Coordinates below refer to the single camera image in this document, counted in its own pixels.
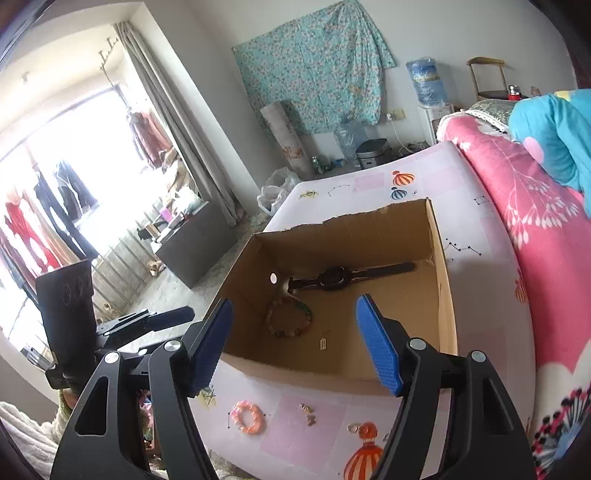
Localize black wristwatch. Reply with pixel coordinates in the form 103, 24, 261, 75
287, 261, 416, 294

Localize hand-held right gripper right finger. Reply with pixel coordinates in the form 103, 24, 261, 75
355, 294, 541, 480

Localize brown hanging jacket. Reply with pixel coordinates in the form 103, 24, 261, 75
127, 108, 174, 169

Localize brown cardboard box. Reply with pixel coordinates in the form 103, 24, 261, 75
203, 198, 459, 398

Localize grey curtain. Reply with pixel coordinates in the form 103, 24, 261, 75
113, 21, 245, 227

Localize blue blanket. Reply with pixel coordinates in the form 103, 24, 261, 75
508, 89, 591, 204

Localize blue water jug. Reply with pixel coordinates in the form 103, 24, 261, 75
406, 56, 448, 108

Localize white plastic bag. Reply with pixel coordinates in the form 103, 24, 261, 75
257, 167, 301, 215

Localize dark hanging clothes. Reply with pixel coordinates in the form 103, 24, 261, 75
34, 159, 100, 259

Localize pink floral blanket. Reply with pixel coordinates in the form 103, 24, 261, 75
436, 108, 591, 480

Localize multicolour beaded bracelet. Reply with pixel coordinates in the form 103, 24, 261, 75
265, 298, 313, 339

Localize dark low cabinet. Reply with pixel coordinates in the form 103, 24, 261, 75
154, 200, 238, 289

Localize clear empty water jug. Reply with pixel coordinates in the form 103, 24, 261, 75
335, 121, 368, 160

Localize red hanging garment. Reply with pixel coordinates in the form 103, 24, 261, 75
0, 187, 61, 278

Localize grey trash bin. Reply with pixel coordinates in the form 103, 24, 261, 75
355, 138, 392, 169

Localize rolled printed mat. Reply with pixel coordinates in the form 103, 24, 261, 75
259, 100, 311, 178

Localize green patterned quilt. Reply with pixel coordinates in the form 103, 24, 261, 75
464, 99, 520, 134

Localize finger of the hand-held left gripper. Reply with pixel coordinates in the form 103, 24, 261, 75
98, 329, 183, 356
96, 306, 195, 337

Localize teal floral wall cloth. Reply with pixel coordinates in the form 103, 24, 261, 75
232, 0, 397, 134

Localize wooden chair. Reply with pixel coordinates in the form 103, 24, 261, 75
466, 56, 509, 112

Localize white water dispenser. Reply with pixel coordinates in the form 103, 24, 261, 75
418, 104, 455, 146

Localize orange beaded bracelet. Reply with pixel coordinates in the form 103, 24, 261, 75
229, 401, 267, 435

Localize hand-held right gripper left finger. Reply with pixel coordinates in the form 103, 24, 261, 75
50, 298, 235, 480

